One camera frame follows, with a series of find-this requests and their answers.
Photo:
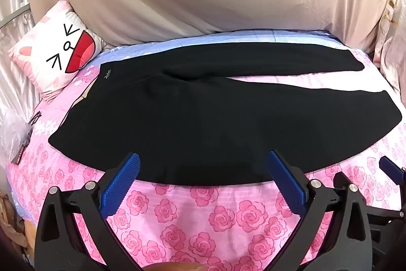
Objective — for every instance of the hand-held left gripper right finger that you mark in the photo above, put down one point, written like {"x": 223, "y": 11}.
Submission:
{"x": 285, "y": 182}

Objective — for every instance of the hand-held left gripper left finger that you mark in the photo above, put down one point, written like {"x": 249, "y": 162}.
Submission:
{"x": 122, "y": 182}

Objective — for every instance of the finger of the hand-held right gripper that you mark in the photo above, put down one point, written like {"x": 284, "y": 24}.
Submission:
{"x": 341, "y": 182}
{"x": 390, "y": 167}

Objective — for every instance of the black pants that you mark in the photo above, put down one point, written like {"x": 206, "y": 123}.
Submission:
{"x": 206, "y": 118}

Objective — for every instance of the pink rose bedsheet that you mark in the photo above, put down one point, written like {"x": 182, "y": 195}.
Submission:
{"x": 196, "y": 220}

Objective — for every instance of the brown crumpled paper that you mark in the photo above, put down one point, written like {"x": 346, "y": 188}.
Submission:
{"x": 11, "y": 223}

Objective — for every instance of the pale floral fabric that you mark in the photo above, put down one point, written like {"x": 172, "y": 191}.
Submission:
{"x": 393, "y": 36}

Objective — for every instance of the cartoon face pillow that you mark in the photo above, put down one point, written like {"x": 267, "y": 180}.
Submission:
{"x": 47, "y": 52}

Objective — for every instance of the shiny pale satin curtain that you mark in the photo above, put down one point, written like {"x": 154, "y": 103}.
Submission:
{"x": 12, "y": 36}

